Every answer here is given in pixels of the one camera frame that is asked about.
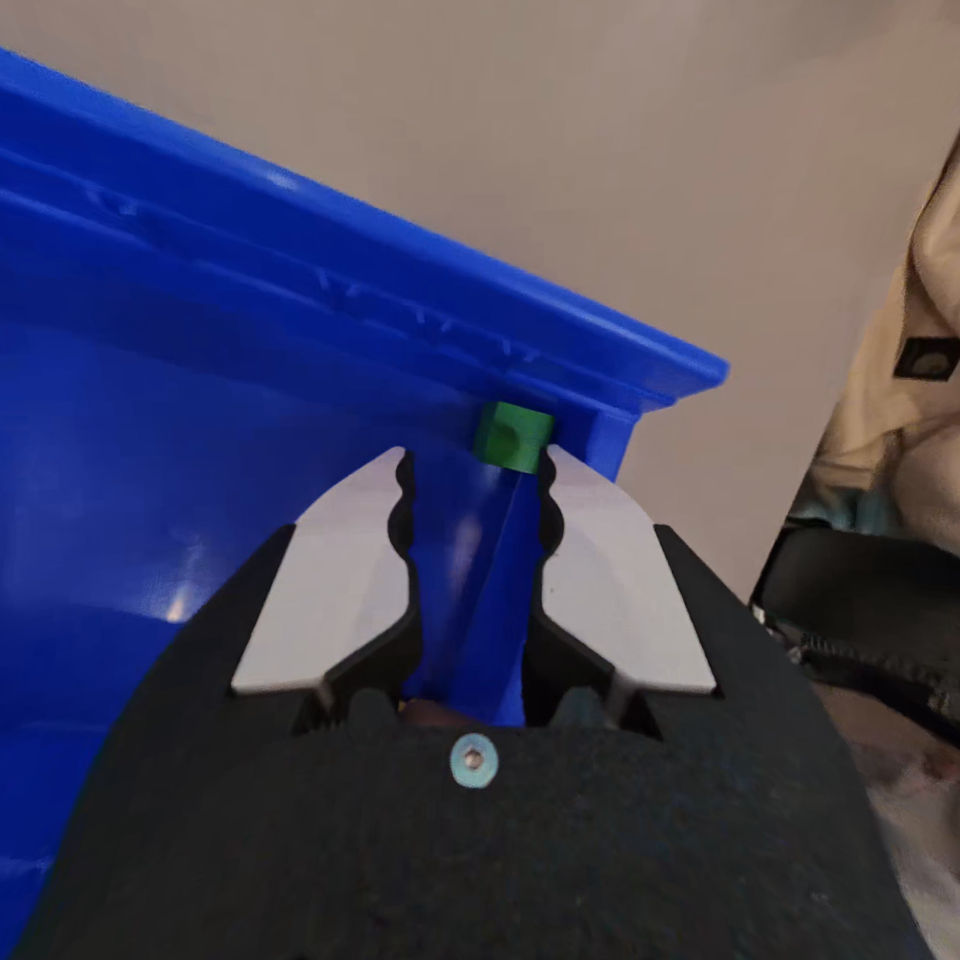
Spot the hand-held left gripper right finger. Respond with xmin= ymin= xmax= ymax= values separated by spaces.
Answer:
xmin=522 ymin=444 xmax=720 ymax=726

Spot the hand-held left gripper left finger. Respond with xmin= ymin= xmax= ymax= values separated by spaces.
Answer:
xmin=228 ymin=446 xmax=423 ymax=723

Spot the blue plastic bin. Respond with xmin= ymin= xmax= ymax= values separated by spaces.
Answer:
xmin=0 ymin=48 xmax=730 ymax=901

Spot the person's cream sweatshirt torso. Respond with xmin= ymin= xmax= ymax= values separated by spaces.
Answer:
xmin=813 ymin=131 xmax=960 ymax=556

